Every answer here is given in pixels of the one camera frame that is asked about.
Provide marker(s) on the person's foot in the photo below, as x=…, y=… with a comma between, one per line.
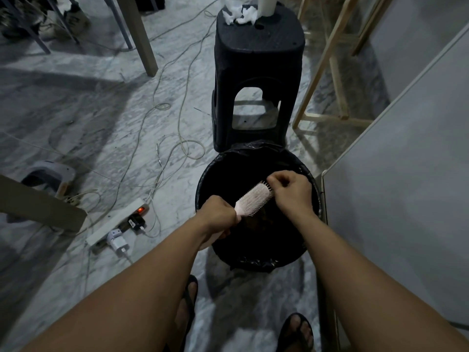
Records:
x=298, y=335
x=183, y=318

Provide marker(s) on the white plug adapter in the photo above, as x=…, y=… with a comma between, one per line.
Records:
x=118, y=242

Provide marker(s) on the white power strip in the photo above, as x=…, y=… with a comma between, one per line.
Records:
x=117, y=223

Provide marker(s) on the person's left fingers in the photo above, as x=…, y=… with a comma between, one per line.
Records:
x=229, y=225

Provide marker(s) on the wooden board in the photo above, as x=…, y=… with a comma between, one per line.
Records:
x=40, y=205

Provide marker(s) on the black flip-flop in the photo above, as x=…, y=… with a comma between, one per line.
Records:
x=293, y=329
x=188, y=307

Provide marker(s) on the person's right hand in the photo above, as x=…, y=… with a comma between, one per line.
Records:
x=293, y=194

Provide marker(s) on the black plug adapter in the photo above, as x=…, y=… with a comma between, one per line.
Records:
x=136, y=222

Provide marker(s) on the black plastic bin liner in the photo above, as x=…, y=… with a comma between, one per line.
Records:
x=256, y=245

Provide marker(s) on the white cabinet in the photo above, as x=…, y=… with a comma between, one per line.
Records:
x=403, y=179

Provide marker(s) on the person's right fingers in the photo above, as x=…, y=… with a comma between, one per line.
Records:
x=275, y=185

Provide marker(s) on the person's right foot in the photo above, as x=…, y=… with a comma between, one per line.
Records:
x=298, y=335

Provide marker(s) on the black right flip-flop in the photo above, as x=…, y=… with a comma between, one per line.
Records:
x=293, y=329

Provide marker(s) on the black plastic stool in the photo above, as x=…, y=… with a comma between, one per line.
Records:
x=256, y=80

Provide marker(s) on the person's left foot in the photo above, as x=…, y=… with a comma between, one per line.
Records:
x=183, y=318

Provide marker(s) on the white tissue roll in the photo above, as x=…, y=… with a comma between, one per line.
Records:
x=266, y=3

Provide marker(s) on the person's left hand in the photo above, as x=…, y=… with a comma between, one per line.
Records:
x=214, y=218

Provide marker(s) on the wooden table leg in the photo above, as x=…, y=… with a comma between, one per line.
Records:
x=137, y=32

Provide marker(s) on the black trash bin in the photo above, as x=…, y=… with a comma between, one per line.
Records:
x=256, y=205

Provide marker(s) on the grey metal chair legs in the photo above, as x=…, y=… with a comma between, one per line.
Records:
x=47, y=25

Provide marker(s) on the white nail lamp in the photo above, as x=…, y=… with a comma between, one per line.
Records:
x=47, y=177

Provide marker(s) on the person's left forearm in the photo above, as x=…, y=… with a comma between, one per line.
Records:
x=124, y=289

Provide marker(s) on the crumpled white tissue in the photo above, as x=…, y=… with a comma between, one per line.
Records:
x=240, y=11

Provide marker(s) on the black left flip-flop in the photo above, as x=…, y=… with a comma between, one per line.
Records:
x=188, y=307

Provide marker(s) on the wooden rack frame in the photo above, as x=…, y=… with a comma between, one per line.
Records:
x=329, y=69

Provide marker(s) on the pink hair brush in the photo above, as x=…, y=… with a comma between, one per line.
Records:
x=252, y=200

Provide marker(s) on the person's right forearm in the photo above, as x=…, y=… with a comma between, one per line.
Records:
x=366, y=289

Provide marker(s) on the pair of sneakers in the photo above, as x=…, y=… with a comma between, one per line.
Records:
x=44, y=18

